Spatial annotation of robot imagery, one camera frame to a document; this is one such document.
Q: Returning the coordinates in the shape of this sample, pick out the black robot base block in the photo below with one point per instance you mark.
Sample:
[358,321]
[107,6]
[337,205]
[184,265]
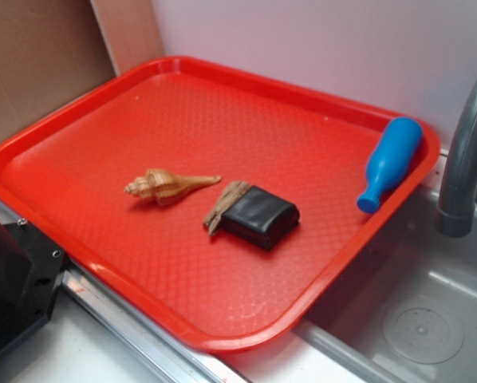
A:
[31,270]

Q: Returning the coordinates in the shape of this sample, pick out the brown driftwood piece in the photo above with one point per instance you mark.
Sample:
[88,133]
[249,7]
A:
[231,194]

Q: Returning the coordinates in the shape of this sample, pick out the red plastic tray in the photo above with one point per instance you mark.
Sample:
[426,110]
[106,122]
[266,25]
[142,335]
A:
[66,174]

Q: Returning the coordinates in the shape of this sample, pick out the tan spiral seashell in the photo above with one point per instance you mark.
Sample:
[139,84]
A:
[166,188]

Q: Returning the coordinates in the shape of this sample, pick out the grey plastic sink basin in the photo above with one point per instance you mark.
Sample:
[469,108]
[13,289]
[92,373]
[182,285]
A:
[405,309]

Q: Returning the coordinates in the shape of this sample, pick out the grey sink faucet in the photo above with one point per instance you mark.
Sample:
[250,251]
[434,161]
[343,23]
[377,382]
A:
[458,191]

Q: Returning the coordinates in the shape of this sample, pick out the brown cardboard panel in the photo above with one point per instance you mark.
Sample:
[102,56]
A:
[51,52]

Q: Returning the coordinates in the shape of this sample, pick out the aluminium rail profile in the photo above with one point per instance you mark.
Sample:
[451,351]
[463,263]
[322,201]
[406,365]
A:
[94,336]

